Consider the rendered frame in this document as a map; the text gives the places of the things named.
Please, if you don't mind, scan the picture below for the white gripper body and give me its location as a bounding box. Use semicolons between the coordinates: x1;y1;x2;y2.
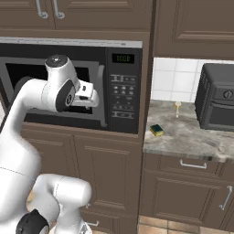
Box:
72;87;101;109

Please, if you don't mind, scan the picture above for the microwave door with window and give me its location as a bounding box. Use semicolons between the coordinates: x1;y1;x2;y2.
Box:
0;56;108;132

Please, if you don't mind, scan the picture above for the black built-in microwave oven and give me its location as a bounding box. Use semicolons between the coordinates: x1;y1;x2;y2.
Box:
0;37;144;135

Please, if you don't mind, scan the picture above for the yellow and green sponge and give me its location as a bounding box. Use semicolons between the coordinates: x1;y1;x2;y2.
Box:
149;123;165;137

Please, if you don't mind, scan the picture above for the brown base cupboard door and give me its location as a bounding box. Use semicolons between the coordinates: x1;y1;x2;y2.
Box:
19;127;77;181
139;169;234;230
72;134;144;234

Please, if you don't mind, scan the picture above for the pale yellow spoon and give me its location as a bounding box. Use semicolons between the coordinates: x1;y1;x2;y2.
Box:
174;101;183;120

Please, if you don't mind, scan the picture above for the brown drawer front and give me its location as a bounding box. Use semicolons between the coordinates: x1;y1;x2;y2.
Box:
143;153;229;180

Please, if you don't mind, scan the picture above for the black toaster oven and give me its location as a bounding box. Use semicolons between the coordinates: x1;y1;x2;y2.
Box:
194;62;234;133

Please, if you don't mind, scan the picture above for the grey microwave door handle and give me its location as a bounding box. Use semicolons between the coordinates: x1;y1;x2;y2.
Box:
97;65;109;129

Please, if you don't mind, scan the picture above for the brown wall cupboard door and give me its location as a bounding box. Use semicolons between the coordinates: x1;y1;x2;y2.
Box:
154;0;234;61
0;0;56;31
54;0;154;32

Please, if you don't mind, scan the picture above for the silver cupboard door handle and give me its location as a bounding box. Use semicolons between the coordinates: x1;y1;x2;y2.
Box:
86;219;101;229
51;0;66;20
35;0;49;20
218;185;234;211

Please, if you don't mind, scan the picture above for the silver drawer handle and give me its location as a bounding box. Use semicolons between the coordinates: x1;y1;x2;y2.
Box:
179;158;208;170

